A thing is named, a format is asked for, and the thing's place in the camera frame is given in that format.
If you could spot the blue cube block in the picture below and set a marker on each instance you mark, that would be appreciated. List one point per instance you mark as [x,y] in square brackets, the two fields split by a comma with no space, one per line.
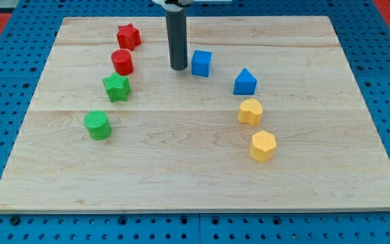
[201,63]

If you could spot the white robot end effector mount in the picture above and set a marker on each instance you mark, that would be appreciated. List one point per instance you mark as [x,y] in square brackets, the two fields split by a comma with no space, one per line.
[172,2]

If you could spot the green star block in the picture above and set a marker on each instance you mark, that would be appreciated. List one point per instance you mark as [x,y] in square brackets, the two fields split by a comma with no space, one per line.
[117,87]

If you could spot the green cylinder block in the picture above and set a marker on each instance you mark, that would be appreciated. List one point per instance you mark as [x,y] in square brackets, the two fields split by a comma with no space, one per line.
[97,125]

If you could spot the light wooden board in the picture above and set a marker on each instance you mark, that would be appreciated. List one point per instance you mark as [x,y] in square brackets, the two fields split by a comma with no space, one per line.
[176,145]

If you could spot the blue triangle block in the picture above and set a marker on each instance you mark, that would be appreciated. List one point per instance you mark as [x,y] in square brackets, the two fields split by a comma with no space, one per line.
[245,83]

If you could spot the yellow hexagon block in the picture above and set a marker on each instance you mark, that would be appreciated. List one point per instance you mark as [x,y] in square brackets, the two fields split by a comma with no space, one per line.
[262,146]

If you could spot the yellow heart block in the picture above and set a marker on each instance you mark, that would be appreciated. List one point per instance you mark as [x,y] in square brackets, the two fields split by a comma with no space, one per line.
[250,111]

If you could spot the red star block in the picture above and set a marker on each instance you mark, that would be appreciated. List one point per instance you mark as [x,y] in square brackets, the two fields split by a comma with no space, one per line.
[128,37]

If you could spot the red cylinder block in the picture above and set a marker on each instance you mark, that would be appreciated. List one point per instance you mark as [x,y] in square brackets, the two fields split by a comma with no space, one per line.
[122,62]

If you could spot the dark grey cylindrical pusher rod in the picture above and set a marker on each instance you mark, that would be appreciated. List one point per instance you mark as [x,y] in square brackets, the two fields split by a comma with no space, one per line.
[177,36]

